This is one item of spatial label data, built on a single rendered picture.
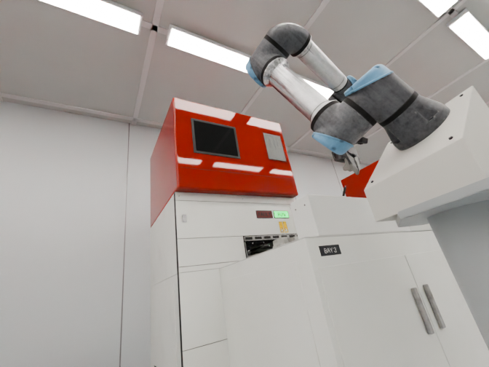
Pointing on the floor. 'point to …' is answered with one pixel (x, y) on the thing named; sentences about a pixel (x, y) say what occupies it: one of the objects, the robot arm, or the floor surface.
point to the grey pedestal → (461, 241)
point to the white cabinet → (350, 306)
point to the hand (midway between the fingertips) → (357, 171)
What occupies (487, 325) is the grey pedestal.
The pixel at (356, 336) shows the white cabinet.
